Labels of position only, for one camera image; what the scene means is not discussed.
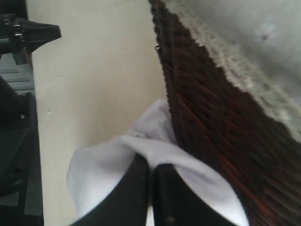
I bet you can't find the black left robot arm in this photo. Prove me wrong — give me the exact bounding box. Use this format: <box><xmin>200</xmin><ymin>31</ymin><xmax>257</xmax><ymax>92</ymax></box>
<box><xmin>0</xmin><ymin>0</ymin><xmax>61</xmax><ymax>226</ymax></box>

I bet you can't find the dark brown wicker basket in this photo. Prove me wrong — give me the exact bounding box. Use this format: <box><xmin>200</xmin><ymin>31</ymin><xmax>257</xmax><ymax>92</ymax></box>
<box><xmin>150</xmin><ymin>0</ymin><xmax>301</xmax><ymax>226</ymax></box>

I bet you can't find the cream lace basket liner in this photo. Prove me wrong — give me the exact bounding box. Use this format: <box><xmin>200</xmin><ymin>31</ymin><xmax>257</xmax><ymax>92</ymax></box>
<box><xmin>165</xmin><ymin>0</ymin><xmax>301</xmax><ymax>141</ymax></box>

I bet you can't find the white shirt garment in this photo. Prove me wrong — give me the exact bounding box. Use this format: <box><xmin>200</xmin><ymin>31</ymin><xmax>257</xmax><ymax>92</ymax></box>
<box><xmin>67</xmin><ymin>99</ymin><xmax>249</xmax><ymax>226</ymax></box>

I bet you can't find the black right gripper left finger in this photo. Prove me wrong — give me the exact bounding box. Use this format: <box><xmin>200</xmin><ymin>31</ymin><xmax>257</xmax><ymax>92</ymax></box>
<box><xmin>73</xmin><ymin>154</ymin><xmax>149</xmax><ymax>226</ymax></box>

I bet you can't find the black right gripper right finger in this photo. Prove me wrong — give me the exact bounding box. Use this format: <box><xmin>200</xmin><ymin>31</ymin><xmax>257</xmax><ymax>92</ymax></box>
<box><xmin>152</xmin><ymin>164</ymin><xmax>222</xmax><ymax>226</ymax></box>

